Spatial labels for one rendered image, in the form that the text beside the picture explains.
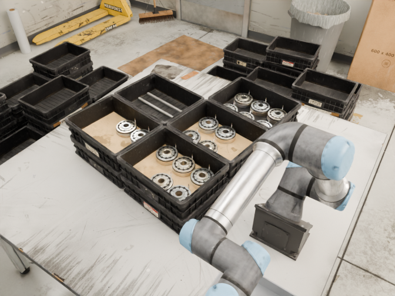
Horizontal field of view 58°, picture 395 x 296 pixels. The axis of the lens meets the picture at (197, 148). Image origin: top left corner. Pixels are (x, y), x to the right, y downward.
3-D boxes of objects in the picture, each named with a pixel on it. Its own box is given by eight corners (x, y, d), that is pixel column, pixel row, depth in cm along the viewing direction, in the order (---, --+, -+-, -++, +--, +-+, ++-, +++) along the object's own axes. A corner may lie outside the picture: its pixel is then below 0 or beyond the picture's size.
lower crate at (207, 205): (228, 199, 167) (229, 181, 159) (183, 241, 150) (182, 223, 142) (167, 159, 186) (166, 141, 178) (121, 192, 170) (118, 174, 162)
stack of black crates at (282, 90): (295, 114, 308) (303, 80, 285) (281, 133, 289) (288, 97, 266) (253, 99, 324) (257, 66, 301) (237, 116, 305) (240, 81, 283)
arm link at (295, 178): (282, 185, 151) (295, 155, 151) (313, 199, 145) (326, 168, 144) (274, 183, 141) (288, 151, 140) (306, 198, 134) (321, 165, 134)
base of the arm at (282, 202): (302, 220, 148) (311, 198, 147) (297, 224, 134) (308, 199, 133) (268, 204, 154) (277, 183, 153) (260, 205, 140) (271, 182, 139)
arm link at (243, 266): (231, 226, 86) (204, 265, 81) (273, 251, 80) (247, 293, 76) (235, 241, 92) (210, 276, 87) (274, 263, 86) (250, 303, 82)
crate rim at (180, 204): (230, 168, 153) (231, 164, 151) (181, 209, 136) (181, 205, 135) (164, 128, 173) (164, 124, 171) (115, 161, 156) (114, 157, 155)
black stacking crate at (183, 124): (267, 149, 176) (270, 131, 168) (229, 182, 159) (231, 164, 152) (206, 116, 195) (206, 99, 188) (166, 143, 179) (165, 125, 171)
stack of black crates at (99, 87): (109, 98, 325) (102, 64, 303) (134, 109, 313) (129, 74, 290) (75, 121, 301) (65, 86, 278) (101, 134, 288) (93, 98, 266)
